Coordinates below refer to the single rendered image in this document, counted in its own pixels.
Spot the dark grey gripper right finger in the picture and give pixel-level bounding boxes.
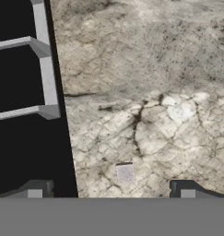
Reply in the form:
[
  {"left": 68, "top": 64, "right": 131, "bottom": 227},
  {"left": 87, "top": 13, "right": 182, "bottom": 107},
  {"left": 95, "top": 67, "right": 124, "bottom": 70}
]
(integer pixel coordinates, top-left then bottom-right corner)
[{"left": 169, "top": 179, "right": 224, "bottom": 199}]

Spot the white sugar cube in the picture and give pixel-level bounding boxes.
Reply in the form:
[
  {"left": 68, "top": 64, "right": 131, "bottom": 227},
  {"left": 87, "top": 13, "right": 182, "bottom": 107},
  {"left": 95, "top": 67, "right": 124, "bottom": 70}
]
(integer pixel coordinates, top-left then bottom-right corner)
[{"left": 115, "top": 162, "right": 136, "bottom": 184}]

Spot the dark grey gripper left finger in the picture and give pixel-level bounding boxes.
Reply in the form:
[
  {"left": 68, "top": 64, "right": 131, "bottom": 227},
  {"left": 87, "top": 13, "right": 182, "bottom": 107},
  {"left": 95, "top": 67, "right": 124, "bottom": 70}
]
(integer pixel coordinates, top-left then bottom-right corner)
[{"left": 0, "top": 179, "right": 55, "bottom": 199}]

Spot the black hob with grey grate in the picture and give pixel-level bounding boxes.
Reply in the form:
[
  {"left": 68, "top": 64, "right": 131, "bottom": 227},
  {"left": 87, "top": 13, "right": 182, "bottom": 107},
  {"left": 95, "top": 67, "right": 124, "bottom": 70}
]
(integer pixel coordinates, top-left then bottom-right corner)
[{"left": 0, "top": 0, "right": 79, "bottom": 199}]

